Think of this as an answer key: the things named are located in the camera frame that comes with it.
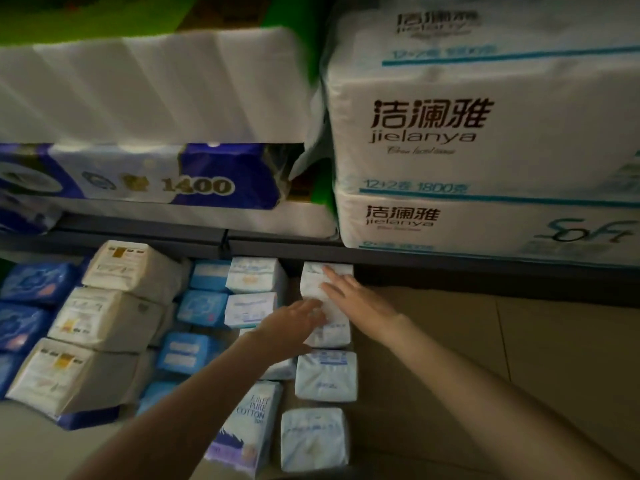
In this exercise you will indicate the person's right hand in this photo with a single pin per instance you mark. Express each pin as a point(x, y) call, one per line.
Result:
point(367, 309)

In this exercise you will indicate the person's left hand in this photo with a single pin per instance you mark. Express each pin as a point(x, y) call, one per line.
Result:
point(285, 334)

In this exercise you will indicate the person's right thumb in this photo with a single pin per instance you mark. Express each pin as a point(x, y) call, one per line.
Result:
point(332, 294)

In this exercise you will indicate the person's left fingers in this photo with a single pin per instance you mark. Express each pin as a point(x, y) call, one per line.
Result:
point(312, 312)

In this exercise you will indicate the person's left forearm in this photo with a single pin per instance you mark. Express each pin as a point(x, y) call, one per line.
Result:
point(190, 409)

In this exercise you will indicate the person's right forearm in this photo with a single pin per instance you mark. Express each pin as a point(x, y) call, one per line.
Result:
point(500, 404)

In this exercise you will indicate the light blue pad packet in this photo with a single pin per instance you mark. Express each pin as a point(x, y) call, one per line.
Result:
point(210, 275)
point(156, 394)
point(187, 352)
point(202, 308)

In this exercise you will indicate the dark metal shelf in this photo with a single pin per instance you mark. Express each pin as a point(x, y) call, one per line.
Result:
point(450, 277)

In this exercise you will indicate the white purple cotton pad packet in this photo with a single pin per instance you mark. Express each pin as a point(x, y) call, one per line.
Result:
point(247, 429)

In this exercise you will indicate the large white tissue roll pack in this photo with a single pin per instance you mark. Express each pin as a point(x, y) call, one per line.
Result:
point(480, 104)
point(480, 224)

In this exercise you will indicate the blue white toilet paper pack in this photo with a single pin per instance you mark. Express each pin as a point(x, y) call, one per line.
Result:
point(200, 184)

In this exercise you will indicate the cream paper napkin pack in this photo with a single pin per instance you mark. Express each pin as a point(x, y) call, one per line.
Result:
point(105, 319)
point(130, 269)
point(70, 377)

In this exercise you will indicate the dark blue pad packet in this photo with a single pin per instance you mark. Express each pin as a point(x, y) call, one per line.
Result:
point(90, 418)
point(9, 374)
point(22, 327)
point(40, 284)

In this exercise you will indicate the white green tissue roll pack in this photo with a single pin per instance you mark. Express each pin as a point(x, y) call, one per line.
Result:
point(150, 84)

